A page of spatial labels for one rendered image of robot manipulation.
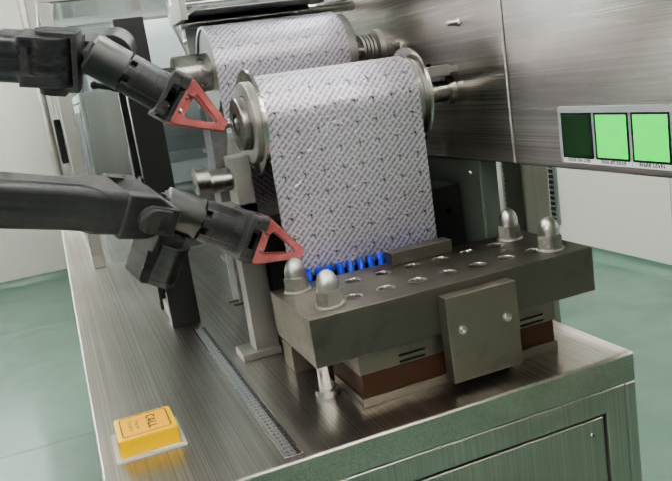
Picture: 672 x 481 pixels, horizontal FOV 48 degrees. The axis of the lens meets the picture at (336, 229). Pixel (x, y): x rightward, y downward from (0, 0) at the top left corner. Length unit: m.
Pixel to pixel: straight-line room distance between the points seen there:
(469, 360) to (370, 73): 0.43
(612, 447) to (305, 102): 0.61
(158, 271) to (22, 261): 5.66
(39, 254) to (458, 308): 5.87
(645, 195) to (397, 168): 3.39
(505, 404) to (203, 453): 0.36
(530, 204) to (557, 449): 0.52
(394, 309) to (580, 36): 0.39
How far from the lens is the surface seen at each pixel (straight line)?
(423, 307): 0.92
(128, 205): 0.92
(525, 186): 1.38
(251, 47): 1.28
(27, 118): 6.55
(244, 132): 1.05
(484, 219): 1.20
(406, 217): 1.11
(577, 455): 1.05
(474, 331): 0.94
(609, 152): 0.92
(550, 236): 1.03
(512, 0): 1.06
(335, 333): 0.88
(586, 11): 0.94
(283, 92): 1.05
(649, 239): 4.47
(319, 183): 1.05
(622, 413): 1.07
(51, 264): 6.66
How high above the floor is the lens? 1.30
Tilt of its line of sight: 11 degrees down
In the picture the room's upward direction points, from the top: 8 degrees counter-clockwise
